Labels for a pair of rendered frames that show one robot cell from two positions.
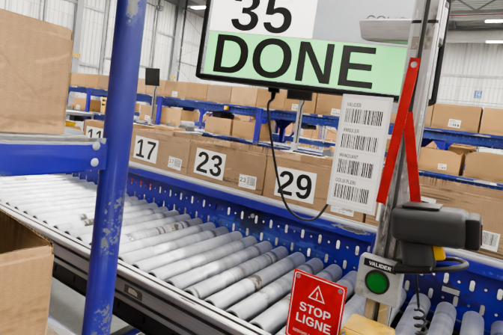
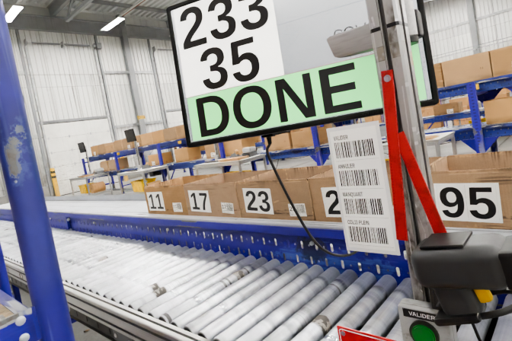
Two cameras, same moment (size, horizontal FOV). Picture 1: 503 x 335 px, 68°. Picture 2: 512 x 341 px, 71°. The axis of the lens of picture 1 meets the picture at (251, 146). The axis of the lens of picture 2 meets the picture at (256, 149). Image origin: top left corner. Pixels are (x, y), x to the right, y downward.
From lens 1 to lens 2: 0.18 m
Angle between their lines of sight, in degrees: 10
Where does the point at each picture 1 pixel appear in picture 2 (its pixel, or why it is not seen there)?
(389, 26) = (359, 36)
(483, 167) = not seen: outside the picture
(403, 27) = not seen: hidden behind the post
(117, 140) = (43, 306)
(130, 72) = (34, 231)
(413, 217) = (435, 260)
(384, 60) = (366, 72)
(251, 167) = (296, 195)
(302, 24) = (270, 63)
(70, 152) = not seen: outside the picture
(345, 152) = (348, 191)
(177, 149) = (225, 194)
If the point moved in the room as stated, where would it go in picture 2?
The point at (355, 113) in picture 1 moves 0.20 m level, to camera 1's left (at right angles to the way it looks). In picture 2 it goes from (344, 146) to (219, 167)
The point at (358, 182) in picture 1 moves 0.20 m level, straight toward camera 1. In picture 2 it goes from (371, 221) to (341, 282)
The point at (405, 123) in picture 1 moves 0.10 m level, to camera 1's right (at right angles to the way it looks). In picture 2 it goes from (399, 146) to (478, 133)
